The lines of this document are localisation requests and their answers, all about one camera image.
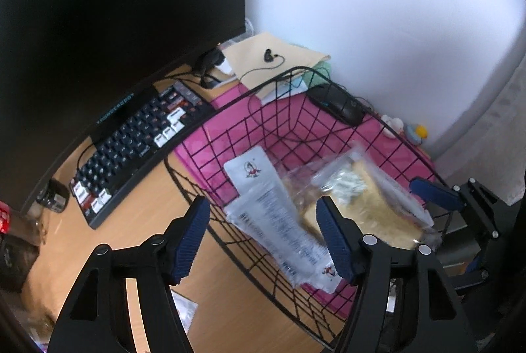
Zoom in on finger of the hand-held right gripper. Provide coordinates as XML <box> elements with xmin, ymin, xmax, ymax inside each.
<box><xmin>452</xmin><ymin>252</ymin><xmax>490</xmax><ymax>288</ymax></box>
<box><xmin>410</xmin><ymin>177</ymin><xmax>519</xmax><ymax>241</ymax></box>

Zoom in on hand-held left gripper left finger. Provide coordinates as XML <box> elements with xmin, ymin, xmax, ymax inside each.
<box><xmin>47</xmin><ymin>195</ymin><xmax>211</xmax><ymax>353</ymax></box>

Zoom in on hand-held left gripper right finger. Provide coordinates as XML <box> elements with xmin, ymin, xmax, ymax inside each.
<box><xmin>316</xmin><ymin>196</ymin><xmax>477</xmax><ymax>353</ymax></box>

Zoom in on beige bread packet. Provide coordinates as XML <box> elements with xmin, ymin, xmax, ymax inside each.
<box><xmin>281</xmin><ymin>168</ymin><xmax>329</xmax><ymax>245</ymax></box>

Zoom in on clear bread packet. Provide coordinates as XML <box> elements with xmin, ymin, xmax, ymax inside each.
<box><xmin>310</xmin><ymin>143</ymin><xmax>442</xmax><ymax>253</ymax></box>

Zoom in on white snack packet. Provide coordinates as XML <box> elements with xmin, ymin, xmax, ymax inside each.
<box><xmin>170</xmin><ymin>289</ymin><xmax>199</xmax><ymax>335</ymax></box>
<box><xmin>223</xmin><ymin>146</ymin><xmax>285</xmax><ymax>200</ymax></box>
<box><xmin>225</xmin><ymin>188</ymin><xmax>342</xmax><ymax>295</ymax></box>

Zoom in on black wire basket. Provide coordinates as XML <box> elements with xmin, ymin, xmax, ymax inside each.
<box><xmin>163</xmin><ymin>66</ymin><xmax>455</xmax><ymax>351</ymax></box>

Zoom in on yellow duck toy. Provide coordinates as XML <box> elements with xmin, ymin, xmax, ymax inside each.
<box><xmin>406</xmin><ymin>124</ymin><xmax>429</xmax><ymax>144</ymax></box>

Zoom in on white duck toy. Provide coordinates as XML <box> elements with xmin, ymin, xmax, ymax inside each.
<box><xmin>381</xmin><ymin>115</ymin><xmax>405</xmax><ymax>138</ymax></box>

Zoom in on pink mat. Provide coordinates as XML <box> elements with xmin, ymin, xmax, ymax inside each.
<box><xmin>173</xmin><ymin>84</ymin><xmax>438</xmax><ymax>315</ymax></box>

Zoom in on black keyboard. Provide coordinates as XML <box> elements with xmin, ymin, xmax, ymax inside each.
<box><xmin>69</xmin><ymin>81</ymin><xmax>214</xmax><ymax>230</ymax></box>

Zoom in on black computer mouse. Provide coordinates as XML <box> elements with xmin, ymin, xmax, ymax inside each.
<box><xmin>308</xmin><ymin>82</ymin><xmax>366</xmax><ymax>127</ymax></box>

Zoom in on dark glass jar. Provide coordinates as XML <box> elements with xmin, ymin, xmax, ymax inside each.
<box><xmin>36</xmin><ymin>178</ymin><xmax>70</xmax><ymax>213</ymax></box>

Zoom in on clear glass cup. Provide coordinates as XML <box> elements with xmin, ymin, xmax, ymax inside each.
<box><xmin>22</xmin><ymin>207</ymin><xmax>48</xmax><ymax>245</ymax></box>

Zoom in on light blue paper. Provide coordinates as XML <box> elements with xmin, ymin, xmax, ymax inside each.
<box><xmin>257</xmin><ymin>78</ymin><xmax>309</xmax><ymax>105</ymax></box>

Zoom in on green cloth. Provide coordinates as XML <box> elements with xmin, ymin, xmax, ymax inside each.
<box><xmin>302</xmin><ymin>61</ymin><xmax>333</xmax><ymax>88</ymax></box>

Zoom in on white charger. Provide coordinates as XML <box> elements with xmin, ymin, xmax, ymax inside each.
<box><xmin>214</xmin><ymin>59</ymin><xmax>237</xmax><ymax>76</ymax></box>

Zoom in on black power adapter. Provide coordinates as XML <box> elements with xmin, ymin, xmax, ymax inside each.
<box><xmin>196</xmin><ymin>49</ymin><xmax>226</xmax><ymax>76</ymax></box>

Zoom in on cola bottle red label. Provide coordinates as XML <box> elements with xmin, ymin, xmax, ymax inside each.
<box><xmin>0</xmin><ymin>200</ymin><xmax>13</xmax><ymax>234</ymax></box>

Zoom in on beige envelope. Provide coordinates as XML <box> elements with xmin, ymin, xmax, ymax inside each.
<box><xmin>224</xmin><ymin>32</ymin><xmax>331</xmax><ymax>101</ymax></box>

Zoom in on black earphones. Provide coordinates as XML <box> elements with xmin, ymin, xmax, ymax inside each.
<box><xmin>238</xmin><ymin>48</ymin><xmax>288</xmax><ymax>91</ymax></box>

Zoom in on black computer monitor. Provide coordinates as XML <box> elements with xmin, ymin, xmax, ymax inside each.
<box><xmin>0</xmin><ymin>0</ymin><xmax>247</xmax><ymax>214</ymax></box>

